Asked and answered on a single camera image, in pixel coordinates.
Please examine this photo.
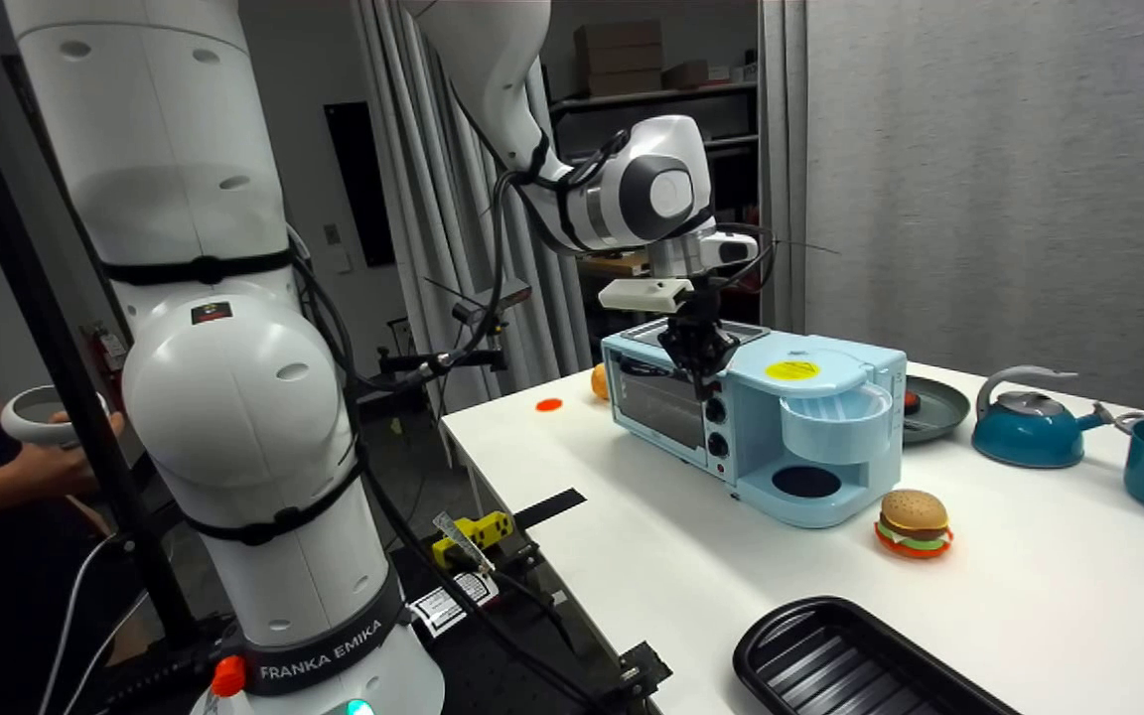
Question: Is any breakfast maker oven door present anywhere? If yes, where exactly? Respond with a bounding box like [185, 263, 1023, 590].
[607, 353, 710, 470]

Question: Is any stack of cardboard boxes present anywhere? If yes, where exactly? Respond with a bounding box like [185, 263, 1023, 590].
[572, 19, 665, 98]

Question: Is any grey toy frying pan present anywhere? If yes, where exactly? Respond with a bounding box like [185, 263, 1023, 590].
[902, 374, 972, 445]

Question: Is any toy burger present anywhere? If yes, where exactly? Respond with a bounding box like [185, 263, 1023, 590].
[874, 489, 955, 560]

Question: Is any black ribbed tray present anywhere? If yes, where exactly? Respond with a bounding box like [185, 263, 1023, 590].
[732, 595, 1022, 715]

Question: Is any grey curtain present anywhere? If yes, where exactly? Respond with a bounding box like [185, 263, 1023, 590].
[758, 0, 810, 335]

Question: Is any white curtain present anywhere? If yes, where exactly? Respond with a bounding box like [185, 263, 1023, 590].
[352, 0, 595, 413]

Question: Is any teal toy kettle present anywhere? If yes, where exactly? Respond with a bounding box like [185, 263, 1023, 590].
[971, 364, 1116, 470]

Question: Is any white cable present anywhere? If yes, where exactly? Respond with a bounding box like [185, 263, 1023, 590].
[36, 534, 152, 715]

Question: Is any yellow clamp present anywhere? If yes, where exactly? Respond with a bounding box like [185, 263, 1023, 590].
[430, 510, 516, 571]

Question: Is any white label tag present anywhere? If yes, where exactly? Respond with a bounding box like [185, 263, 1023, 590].
[409, 570, 501, 639]

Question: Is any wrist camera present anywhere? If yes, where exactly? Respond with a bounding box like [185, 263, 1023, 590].
[599, 278, 695, 315]

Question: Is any breakfast maker lid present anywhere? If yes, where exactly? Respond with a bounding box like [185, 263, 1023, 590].
[726, 347, 877, 400]

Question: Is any light blue breakfast maker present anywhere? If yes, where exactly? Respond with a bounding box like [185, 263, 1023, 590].
[600, 318, 909, 529]

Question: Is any red emergency stop button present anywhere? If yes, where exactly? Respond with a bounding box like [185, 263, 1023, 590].
[209, 654, 248, 699]

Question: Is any hand controller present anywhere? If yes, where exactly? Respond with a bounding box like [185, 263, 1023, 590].
[0, 384, 112, 448]

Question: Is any camera on mount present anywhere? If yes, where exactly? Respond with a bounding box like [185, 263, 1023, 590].
[376, 277, 535, 380]

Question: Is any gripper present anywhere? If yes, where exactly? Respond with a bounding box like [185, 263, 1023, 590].
[657, 288, 741, 402]

